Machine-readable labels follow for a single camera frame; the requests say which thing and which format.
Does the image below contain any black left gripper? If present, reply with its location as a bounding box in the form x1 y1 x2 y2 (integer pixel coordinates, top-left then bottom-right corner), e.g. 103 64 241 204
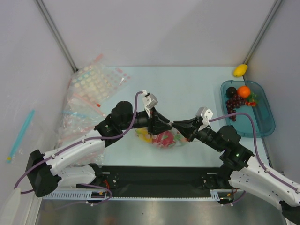
120 107 172 135

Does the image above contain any pink dragon fruit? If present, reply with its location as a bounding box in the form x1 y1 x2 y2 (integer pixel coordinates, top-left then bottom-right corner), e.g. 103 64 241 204
153 131 176 148

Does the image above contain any pink dotted zip top bag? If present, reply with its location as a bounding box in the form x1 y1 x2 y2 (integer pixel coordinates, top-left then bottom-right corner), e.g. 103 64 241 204
135 127 188 149

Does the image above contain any yellow banana bunch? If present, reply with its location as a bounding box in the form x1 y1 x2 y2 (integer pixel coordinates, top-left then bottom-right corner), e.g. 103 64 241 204
135 127 154 144

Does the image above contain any yellow mango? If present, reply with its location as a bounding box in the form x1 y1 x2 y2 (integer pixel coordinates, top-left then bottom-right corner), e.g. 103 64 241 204
233 64 248 77

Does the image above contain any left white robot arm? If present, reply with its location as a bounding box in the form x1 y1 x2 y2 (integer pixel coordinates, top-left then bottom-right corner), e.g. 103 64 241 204
25 101 172 197

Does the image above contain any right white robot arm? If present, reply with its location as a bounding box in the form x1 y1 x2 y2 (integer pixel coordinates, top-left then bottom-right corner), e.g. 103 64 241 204
172 117 300 225

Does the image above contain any pile of zip bags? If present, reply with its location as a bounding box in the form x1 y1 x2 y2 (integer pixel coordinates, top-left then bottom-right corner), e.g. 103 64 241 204
55 54 132 148

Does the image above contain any purple grape bunch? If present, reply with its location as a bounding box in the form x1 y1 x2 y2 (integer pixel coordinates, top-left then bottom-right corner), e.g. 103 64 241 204
226 94 258 114

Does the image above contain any dark plum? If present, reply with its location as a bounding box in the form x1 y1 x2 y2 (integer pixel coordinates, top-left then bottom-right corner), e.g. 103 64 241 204
225 87 237 98

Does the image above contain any orange fruit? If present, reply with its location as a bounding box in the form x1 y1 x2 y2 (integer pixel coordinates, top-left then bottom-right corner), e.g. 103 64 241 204
237 86 251 98

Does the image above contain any teal plastic fruit bin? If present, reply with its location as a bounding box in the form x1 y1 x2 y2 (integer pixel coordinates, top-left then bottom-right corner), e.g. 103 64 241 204
220 79 276 138

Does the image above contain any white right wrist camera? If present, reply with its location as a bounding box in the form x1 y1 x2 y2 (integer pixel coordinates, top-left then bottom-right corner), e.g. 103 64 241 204
195 107 213 131

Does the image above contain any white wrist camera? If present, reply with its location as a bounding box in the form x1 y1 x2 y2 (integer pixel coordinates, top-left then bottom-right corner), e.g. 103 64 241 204
195 107 213 131
142 90 158 117

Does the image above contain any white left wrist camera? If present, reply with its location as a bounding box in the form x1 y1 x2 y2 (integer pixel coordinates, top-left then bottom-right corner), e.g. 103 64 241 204
142 90 158 117

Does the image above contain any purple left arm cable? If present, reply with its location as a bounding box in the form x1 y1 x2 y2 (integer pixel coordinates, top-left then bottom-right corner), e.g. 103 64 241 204
14 90 148 208

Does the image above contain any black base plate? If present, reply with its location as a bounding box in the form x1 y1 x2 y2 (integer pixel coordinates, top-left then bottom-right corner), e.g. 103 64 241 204
91 166 238 196

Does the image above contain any white slotted cable duct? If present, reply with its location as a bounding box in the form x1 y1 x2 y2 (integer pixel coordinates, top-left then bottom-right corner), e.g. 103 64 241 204
43 189 234 202

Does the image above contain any blue zipper bag on wall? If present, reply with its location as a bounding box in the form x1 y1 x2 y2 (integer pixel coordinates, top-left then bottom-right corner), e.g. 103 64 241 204
6 109 57 165

